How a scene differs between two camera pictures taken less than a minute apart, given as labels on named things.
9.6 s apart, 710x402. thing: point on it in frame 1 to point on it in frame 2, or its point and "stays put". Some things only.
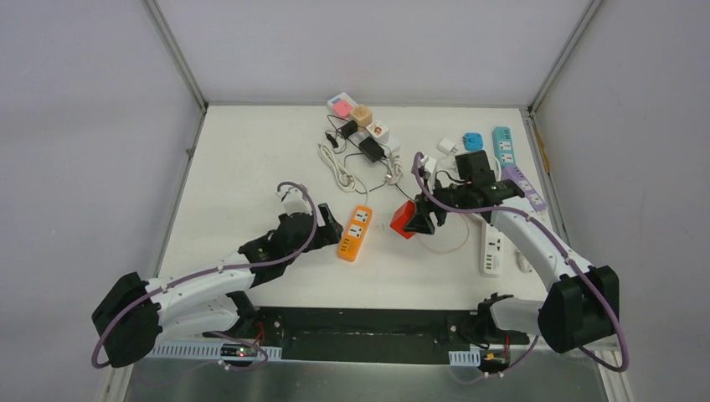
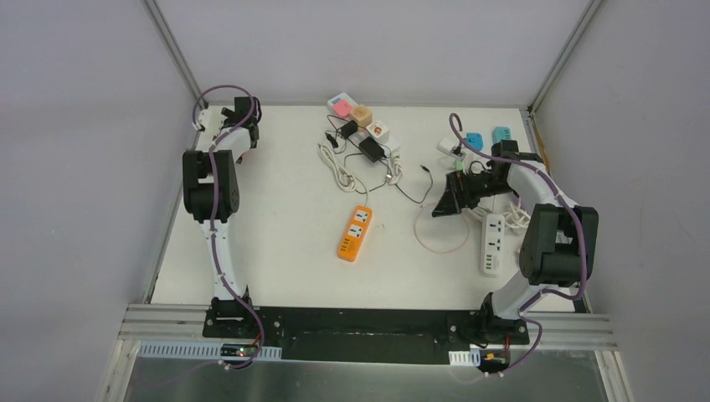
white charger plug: x=446 y=146 stays put
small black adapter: x=348 y=129 stays put
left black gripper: x=320 y=232 to x=242 y=110
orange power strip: x=355 y=233 stays put
